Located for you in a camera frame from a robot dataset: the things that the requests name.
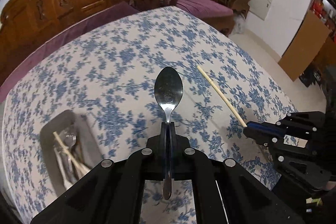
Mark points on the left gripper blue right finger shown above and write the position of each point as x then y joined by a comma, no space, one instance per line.
224,191

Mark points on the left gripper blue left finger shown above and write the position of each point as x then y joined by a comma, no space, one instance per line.
109,193

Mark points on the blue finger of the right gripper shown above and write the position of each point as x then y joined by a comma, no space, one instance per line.
262,135
265,126

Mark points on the light bamboo chopstick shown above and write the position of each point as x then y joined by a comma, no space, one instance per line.
80,166
223,97

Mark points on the small steel spoon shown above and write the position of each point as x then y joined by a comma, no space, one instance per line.
70,141

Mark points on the large steel spoon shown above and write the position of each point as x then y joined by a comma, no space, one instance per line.
168,91

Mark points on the white plastic fork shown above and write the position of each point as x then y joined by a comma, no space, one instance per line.
66,182

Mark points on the person's right hand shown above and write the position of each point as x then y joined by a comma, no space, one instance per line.
328,186

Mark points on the grey metal tray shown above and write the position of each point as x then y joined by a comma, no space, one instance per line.
85,150

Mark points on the plastic bag under table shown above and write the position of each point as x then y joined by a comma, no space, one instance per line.
239,24

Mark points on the brown cardboard sheet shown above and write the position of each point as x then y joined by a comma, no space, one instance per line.
304,47

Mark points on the blue floral tablecloth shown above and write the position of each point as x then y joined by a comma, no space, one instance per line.
107,77

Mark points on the purple armchair cushion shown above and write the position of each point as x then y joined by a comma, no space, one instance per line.
204,8

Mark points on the purple sofa cushion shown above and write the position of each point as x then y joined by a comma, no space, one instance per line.
88,24

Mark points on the carved wooden sofa bench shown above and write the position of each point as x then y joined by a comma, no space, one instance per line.
27,24

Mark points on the white wall panel cover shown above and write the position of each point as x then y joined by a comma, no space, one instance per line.
260,8

